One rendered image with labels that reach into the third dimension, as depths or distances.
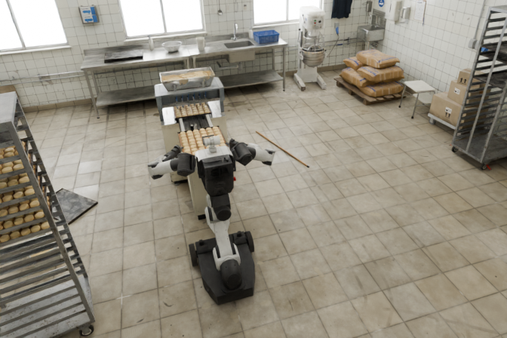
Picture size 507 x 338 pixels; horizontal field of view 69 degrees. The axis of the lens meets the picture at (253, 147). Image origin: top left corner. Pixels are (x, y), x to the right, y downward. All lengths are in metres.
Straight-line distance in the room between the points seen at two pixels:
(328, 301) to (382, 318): 0.42
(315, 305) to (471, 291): 1.29
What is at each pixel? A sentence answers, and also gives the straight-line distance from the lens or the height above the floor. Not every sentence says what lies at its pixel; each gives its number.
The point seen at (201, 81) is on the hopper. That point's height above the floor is 1.25.
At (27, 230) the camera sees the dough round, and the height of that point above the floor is 1.06.
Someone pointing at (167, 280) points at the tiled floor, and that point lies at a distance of 3.52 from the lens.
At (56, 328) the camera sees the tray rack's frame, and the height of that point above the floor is 0.15.
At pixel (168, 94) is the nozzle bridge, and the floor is 1.18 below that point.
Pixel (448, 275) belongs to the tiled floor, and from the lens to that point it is 3.76.
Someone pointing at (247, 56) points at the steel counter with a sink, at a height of 0.70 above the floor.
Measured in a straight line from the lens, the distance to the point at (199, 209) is 3.89.
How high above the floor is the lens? 2.63
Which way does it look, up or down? 31 degrees down
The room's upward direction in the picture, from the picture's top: 2 degrees counter-clockwise
